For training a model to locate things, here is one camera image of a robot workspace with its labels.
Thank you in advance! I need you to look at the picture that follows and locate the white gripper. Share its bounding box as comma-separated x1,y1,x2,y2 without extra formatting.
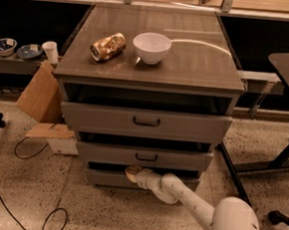
126,166,156,190

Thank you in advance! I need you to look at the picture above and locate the grey bottom drawer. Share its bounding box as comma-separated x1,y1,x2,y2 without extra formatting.
86,168,139,189

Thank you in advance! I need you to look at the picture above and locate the grey drawer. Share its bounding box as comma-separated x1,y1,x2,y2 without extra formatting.
61,102,232,143
76,141,213,171
86,168,139,189

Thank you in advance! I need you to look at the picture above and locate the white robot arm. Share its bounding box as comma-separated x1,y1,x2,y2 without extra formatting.
125,166,260,230

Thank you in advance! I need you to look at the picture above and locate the grey middle drawer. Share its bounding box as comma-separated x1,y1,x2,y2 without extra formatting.
76,141,213,171

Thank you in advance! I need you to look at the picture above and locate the grey top drawer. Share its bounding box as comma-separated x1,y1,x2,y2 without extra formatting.
61,102,232,143

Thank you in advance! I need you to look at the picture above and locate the grey drawer cabinet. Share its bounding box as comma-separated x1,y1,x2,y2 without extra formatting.
55,3,245,188

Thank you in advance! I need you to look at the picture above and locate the white box on floor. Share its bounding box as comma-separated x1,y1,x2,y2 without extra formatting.
48,138,78,155

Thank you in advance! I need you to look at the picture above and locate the flat cardboard piece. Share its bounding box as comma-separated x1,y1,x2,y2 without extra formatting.
26,122,74,139

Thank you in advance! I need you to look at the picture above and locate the leaning cardboard sheet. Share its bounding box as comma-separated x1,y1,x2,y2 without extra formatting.
16,60,62,123

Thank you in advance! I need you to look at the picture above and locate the white bowl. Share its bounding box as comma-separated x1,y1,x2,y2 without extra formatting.
134,32,172,65

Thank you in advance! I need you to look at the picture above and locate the crushed gold soda can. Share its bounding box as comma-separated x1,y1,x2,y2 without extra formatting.
90,32,127,62

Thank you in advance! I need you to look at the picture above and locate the black caster foot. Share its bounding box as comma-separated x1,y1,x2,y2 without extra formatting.
267,210,289,226

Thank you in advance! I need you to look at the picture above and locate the white paper cup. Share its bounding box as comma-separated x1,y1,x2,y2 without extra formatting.
42,41,59,64

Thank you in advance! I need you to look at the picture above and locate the blue bowl on shelf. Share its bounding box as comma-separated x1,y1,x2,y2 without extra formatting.
16,44,43,61

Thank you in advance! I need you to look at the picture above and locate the grey low shelf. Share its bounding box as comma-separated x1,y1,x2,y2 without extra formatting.
0,54,48,77

